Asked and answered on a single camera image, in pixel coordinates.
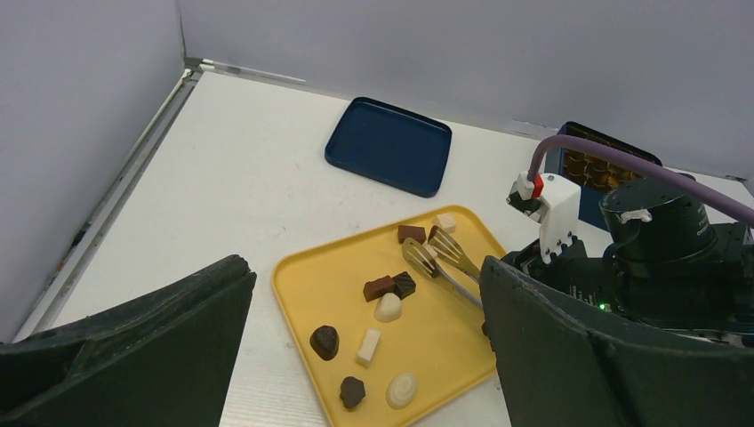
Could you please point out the dark blue box lid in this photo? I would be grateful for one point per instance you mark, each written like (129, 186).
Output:
(393, 146)

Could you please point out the yellow plastic tray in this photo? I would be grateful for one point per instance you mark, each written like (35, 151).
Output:
(383, 344)

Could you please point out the brown bar chocolate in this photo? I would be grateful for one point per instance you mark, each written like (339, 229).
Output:
(377, 288)

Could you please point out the brown rectangular chocolate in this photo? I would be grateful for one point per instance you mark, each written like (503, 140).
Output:
(408, 231)

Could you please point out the metal serving tongs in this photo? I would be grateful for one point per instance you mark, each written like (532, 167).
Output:
(442, 251)

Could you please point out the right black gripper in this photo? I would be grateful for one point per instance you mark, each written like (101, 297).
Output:
(667, 265)

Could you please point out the dark square ridged chocolate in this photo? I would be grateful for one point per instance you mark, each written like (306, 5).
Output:
(404, 285)

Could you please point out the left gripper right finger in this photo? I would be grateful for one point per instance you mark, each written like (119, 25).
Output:
(562, 362)

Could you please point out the dark chocolate near edge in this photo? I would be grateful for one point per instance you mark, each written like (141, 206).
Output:
(352, 392)

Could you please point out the white square chocolate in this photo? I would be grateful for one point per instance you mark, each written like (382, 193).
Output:
(446, 222)

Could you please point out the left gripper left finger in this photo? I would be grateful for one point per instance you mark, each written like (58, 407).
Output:
(163, 359)

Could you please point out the dark blue chocolate box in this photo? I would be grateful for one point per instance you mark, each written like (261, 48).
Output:
(596, 176)

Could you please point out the white bar chocolate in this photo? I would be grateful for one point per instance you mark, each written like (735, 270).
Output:
(368, 347)

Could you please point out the white swirl chocolate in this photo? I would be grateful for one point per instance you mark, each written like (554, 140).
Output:
(401, 390)

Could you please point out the white teardrop chocolate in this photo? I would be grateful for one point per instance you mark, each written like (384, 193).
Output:
(388, 308)

